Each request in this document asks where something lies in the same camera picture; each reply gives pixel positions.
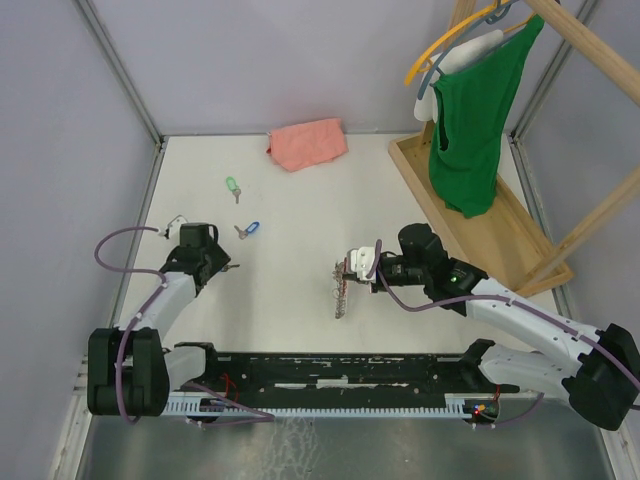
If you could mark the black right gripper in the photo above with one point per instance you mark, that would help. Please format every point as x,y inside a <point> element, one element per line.
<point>375,288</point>

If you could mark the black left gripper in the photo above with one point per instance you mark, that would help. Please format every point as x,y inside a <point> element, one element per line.
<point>220,257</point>

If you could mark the metal key organizer red handle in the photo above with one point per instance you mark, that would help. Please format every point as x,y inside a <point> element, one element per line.
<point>340,290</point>

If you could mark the key with dark blue tag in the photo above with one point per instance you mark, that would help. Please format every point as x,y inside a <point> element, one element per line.
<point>228,267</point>

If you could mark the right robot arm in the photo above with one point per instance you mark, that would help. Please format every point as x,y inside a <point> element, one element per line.
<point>595,371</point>

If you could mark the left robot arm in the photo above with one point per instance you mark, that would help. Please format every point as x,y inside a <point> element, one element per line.
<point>130,373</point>

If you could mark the key with green tag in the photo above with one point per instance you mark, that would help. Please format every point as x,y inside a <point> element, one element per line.
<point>234,188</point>

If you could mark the folded pink cloth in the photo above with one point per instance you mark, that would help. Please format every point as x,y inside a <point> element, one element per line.
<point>304,145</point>

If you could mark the white garment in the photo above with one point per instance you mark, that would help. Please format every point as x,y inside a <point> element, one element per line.
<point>461,56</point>

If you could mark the green shirt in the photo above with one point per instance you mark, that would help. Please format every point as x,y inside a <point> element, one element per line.
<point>473,106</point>

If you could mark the blue grey hanger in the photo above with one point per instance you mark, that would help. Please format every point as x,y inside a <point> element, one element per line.
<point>532,23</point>

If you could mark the yellow hanger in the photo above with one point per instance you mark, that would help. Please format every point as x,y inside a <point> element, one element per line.
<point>430,60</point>

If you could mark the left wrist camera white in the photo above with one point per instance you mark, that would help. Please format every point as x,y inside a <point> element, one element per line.
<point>173,226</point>

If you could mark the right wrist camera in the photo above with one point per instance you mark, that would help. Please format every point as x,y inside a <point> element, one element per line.
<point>361,264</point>

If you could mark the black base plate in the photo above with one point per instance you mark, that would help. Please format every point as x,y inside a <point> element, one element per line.
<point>334,380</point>

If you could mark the white cable duct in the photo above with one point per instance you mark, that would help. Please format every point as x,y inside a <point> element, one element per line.
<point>201,406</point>

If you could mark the right aluminium frame post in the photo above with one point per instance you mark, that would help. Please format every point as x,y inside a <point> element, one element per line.
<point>550,56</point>

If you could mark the aluminium corner frame post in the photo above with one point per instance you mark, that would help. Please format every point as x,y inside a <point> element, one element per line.
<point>97,27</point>

